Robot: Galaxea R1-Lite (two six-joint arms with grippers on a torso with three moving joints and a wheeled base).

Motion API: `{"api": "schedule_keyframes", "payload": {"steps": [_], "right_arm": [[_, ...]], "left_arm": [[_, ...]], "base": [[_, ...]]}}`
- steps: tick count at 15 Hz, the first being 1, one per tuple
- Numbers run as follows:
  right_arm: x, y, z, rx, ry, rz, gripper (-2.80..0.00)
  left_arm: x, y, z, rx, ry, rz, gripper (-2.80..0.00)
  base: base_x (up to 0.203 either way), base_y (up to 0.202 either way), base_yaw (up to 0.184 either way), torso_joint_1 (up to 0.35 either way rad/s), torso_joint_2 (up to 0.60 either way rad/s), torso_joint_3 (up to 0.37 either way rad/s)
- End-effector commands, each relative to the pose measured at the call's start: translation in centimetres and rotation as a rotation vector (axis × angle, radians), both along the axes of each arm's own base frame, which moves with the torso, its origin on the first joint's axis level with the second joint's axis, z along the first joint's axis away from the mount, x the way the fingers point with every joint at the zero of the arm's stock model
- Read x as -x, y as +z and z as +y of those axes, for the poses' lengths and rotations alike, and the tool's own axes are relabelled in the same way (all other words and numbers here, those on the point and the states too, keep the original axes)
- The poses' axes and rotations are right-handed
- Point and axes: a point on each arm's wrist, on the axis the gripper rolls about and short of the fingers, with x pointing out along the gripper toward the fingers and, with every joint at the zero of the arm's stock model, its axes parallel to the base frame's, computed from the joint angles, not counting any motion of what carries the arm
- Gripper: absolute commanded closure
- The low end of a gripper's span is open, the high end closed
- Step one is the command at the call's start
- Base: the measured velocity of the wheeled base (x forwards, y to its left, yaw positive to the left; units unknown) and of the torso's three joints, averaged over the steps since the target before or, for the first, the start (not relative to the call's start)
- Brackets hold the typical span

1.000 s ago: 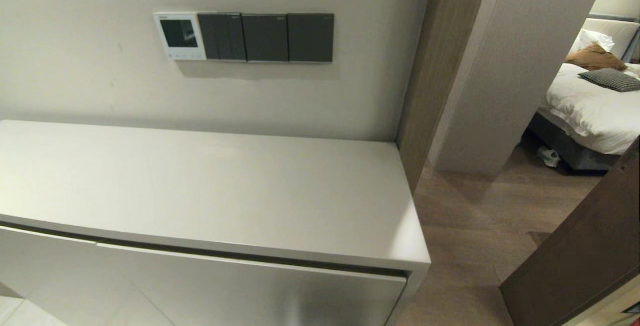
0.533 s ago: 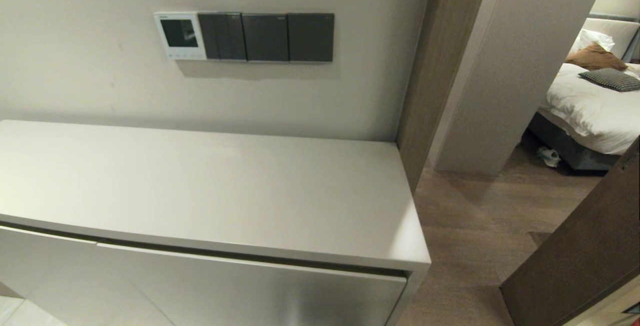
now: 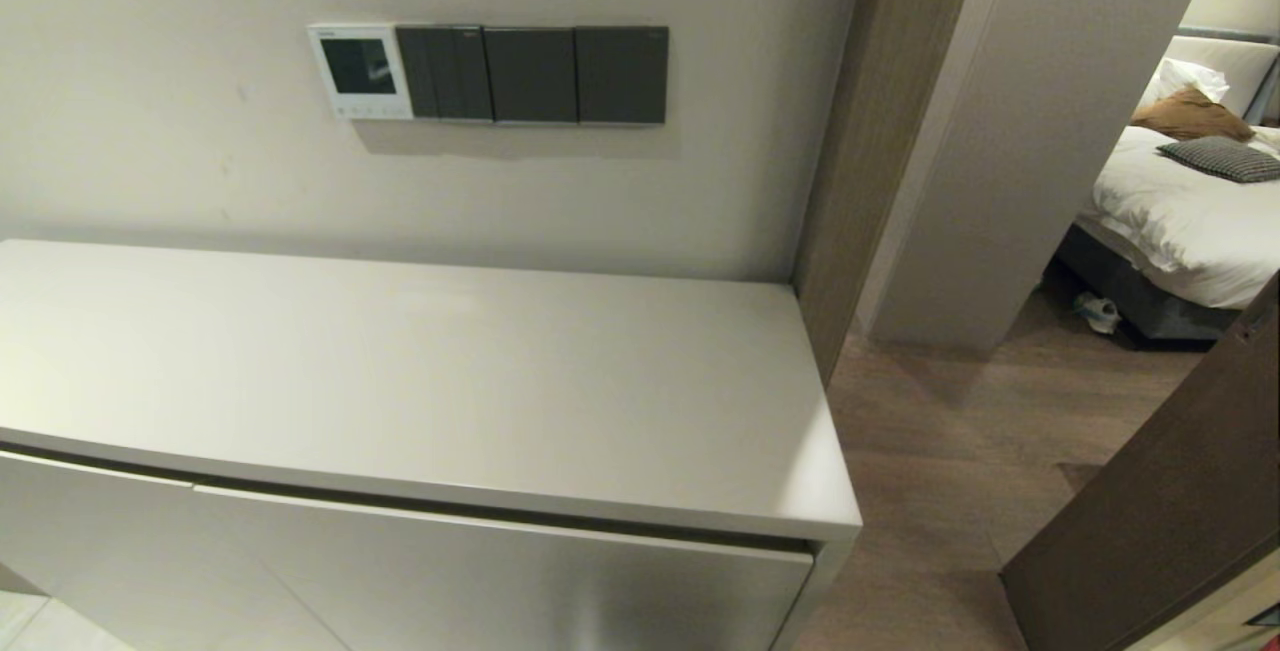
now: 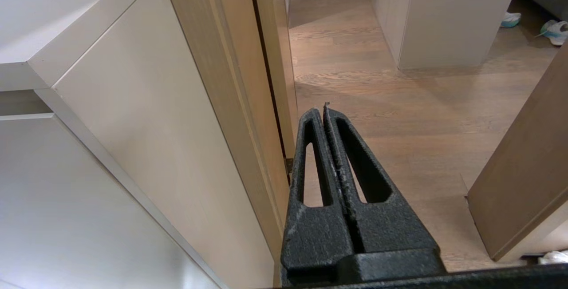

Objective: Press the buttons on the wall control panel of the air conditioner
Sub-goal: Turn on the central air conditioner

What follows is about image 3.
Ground white wall thermostat panel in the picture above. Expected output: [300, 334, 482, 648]
[306, 23, 415, 122]

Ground beige cabinet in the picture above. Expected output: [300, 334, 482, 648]
[0, 239, 863, 651]

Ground beige cabinet door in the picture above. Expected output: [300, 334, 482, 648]
[0, 449, 351, 651]
[193, 484, 814, 651]

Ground white slippers on floor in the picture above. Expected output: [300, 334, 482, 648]
[1074, 292, 1121, 335]

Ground dark grey bed base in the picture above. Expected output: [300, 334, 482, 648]
[1055, 223, 1241, 344]

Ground bed with white sheets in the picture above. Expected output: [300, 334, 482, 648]
[1075, 121, 1280, 312]

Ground brown pillow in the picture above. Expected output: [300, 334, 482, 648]
[1130, 86, 1256, 144]

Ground brown wooden door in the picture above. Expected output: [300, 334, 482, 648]
[1000, 271, 1280, 651]

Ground white pillow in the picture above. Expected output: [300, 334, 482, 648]
[1140, 57, 1231, 107]

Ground checkered grey pillow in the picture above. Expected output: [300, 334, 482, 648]
[1157, 136, 1280, 184]

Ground padded bed headboard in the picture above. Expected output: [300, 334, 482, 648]
[1165, 26, 1280, 122]

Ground wooden door frame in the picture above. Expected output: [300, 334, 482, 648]
[790, 0, 986, 387]

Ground dark grey triple rocker switch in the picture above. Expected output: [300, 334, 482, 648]
[396, 25, 495, 122]

